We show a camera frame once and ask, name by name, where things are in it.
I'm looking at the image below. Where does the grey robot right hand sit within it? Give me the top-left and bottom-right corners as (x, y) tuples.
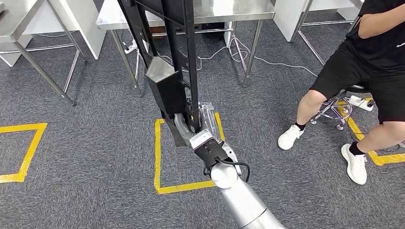
(173, 102), (226, 149)

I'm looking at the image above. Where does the long black plastic panel part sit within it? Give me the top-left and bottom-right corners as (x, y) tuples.
(117, 0), (202, 147)

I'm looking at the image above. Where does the stainless steel workbench table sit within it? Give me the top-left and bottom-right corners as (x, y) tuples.
(96, 0), (277, 96)
(290, 0), (364, 67)
(0, 0), (87, 107)

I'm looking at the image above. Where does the yellow floor tape square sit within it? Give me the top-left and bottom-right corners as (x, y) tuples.
(154, 112), (226, 195)
(0, 122), (48, 184)
(335, 97), (405, 167)

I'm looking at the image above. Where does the white power strip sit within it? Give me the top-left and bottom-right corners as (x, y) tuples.
(348, 94), (375, 112)
(124, 40), (139, 54)

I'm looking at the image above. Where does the chrome swivel stool black seat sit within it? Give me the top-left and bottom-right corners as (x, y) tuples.
(310, 83), (375, 131)

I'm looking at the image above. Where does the white partition panel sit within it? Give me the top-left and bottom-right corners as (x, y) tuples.
(22, 0), (107, 61)
(0, 33), (33, 68)
(273, 0), (310, 42)

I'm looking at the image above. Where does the person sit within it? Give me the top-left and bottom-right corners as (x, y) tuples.
(277, 0), (405, 186)

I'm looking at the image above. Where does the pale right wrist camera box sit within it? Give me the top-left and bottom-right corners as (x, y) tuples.
(189, 129), (214, 150)

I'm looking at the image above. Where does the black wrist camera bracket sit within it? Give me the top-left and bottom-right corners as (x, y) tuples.
(193, 138), (230, 169)

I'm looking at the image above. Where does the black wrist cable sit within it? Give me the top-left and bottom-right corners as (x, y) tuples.
(204, 157), (251, 183)

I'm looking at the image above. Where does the white floor cable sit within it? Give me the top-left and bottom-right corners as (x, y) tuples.
(158, 37), (319, 78)

